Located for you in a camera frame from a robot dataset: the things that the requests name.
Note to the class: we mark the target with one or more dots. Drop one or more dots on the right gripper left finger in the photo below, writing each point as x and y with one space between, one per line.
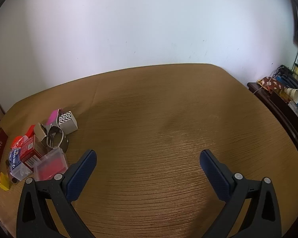
33 216

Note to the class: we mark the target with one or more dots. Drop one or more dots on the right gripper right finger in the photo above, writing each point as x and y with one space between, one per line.
262 218

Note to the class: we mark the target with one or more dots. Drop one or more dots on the clear box red insert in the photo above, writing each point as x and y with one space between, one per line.
54 162

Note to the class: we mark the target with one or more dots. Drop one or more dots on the clear floss pick box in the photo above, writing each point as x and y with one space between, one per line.
17 169

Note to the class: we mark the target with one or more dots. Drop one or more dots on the yellow small block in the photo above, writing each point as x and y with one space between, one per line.
4 182

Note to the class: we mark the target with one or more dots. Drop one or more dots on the red cream carton box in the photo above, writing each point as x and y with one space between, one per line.
31 152

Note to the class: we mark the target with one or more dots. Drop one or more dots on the silver metal clip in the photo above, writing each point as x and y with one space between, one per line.
56 137

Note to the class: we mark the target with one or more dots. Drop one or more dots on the gold ribbed metal case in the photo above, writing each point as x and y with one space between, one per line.
40 132

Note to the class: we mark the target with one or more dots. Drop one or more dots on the red rectangular block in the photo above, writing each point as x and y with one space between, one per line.
30 131

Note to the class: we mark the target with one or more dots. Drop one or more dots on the zigzag patterned white cube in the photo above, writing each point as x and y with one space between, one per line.
67 122

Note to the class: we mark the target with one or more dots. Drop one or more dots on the pink rectangular block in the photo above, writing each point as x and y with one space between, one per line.
54 117

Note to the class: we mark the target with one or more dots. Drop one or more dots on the dark wooden side cabinet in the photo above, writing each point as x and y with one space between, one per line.
279 108

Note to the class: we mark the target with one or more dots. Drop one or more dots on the paper cup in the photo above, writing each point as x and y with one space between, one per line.
292 93

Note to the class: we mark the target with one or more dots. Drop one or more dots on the floral red cloth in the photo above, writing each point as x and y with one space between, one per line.
270 84

